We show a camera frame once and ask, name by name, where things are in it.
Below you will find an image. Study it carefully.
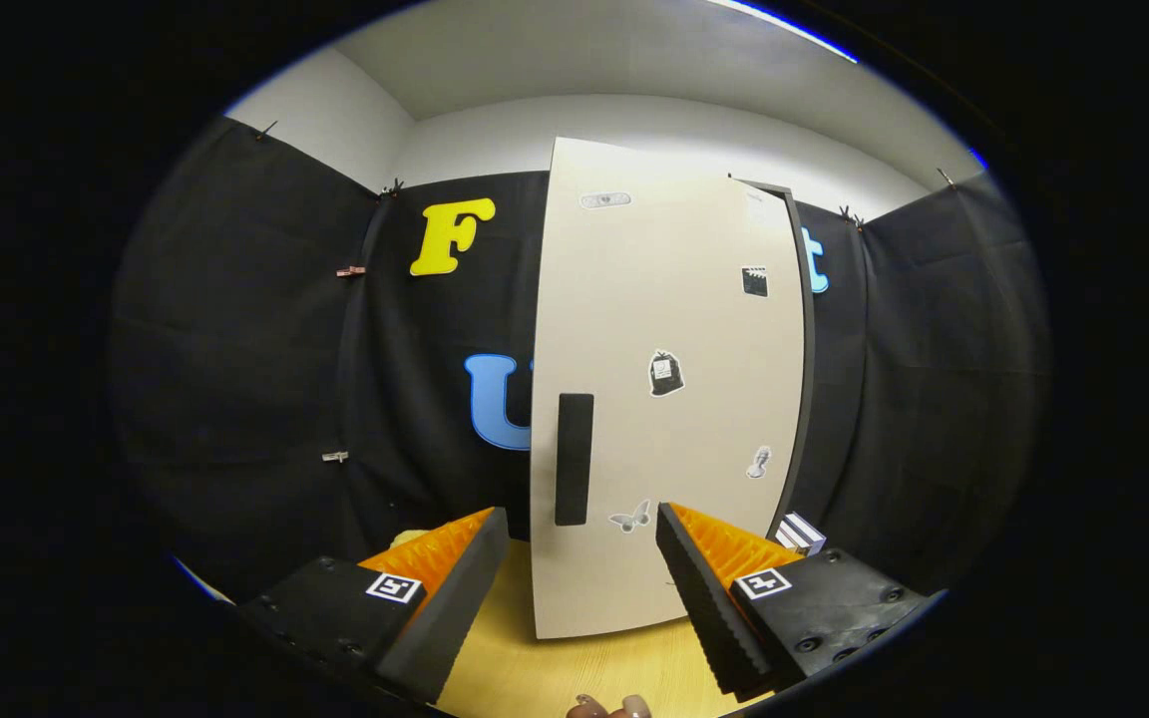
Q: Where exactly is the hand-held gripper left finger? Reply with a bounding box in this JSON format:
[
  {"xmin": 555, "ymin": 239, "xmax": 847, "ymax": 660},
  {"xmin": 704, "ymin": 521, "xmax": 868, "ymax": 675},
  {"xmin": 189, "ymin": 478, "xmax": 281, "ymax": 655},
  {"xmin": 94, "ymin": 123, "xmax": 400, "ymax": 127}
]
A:
[{"xmin": 238, "ymin": 506, "xmax": 512, "ymax": 704}]

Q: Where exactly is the black door handle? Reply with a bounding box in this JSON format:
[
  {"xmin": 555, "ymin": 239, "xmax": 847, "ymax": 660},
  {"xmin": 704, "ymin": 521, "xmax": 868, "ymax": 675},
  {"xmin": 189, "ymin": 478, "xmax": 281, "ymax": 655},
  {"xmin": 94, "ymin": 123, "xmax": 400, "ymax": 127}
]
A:
[{"xmin": 555, "ymin": 393, "xmax": 595, "ymax": 527}]

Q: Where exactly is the white box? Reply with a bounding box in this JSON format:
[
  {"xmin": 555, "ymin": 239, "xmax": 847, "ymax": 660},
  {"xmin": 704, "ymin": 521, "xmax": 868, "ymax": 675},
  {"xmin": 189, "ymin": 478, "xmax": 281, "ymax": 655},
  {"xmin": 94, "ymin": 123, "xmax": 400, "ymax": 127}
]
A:
[{"xmin": 774, "ymin": 512, "xmax": 828, "ymax": 557}]

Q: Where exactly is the grey shoe cabinet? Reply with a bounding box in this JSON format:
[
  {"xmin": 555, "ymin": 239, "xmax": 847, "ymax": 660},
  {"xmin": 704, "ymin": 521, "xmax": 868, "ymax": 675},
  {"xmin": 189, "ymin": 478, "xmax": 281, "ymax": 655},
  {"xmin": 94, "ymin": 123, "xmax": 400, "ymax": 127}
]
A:
[{"xmin": 729, "ymin": 175, "xmax": 817, "ymax": 540}]

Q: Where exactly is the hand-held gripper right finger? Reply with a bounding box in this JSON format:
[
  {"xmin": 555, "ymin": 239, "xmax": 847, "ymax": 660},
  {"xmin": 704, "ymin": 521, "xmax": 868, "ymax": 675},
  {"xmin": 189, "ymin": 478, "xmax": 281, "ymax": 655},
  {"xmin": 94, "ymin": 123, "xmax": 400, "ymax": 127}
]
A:
[{"xmin": 654, "ymin": 501, "xmax": 945, "ymax": 699}]

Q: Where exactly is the black backdrop cloth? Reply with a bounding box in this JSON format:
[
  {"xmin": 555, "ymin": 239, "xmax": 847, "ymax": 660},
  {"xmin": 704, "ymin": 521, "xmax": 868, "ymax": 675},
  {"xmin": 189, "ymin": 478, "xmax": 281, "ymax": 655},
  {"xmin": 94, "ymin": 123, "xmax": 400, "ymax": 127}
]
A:
[{"xmin": 106, "ymin": 115, "xmax": 1052, "ymax": 601}]

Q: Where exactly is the beige shoe cabinet door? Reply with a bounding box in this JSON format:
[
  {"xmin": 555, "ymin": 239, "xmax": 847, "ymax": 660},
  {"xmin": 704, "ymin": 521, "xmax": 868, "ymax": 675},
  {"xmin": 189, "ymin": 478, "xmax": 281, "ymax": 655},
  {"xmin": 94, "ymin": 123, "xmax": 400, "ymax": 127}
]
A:
[{"xmin": 529, "ymin": 137, "xmax": 807, "ymax": 640}]

